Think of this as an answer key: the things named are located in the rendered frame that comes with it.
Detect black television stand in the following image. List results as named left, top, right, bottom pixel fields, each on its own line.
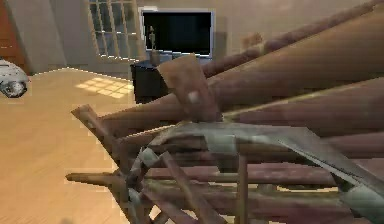
left=129, top=54, right=214, bottom=105

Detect thin brown figurine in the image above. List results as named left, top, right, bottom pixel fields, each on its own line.
left=147, top=25, right=162, bottom=67

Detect black television set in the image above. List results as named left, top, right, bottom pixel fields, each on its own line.
left=139, top=8, right=215, bottom=60

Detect brown wooden slatted chair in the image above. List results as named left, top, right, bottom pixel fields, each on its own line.
left=65, top=0, right=384, bottom=224

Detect white paned window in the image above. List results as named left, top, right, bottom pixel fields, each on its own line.
left=87, top=0, right=145, bottom=62

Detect grey white rounded object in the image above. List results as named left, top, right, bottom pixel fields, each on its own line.
left=0, top=58, right=31, bottom=99

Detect red brown room door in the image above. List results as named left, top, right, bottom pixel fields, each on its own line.
left=0, top=0, right=33, bottom=76

